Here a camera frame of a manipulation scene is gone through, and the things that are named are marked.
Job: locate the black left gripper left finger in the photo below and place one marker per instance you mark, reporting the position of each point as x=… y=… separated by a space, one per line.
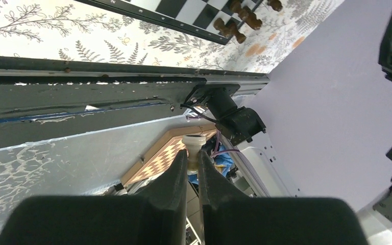
x=154 y=215

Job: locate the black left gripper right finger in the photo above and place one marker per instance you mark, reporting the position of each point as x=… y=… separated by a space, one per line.
x=231 y=217

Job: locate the thirteenth white chess piece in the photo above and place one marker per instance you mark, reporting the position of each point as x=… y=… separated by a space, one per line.
x=193 y=144

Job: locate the wooden chess board on floor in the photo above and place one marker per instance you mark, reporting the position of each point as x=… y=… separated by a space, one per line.
x=159 y=157

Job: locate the dark chess pieces row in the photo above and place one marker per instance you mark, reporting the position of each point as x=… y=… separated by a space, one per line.
x=247 y=16

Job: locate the black white chess board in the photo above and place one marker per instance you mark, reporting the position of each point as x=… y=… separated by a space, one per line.
x=209 y=20

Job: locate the floral white table mat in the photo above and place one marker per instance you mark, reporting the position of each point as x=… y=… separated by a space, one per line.
x=72 y=31

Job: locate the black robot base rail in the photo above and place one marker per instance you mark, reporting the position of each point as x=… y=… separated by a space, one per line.
x=43 y=99

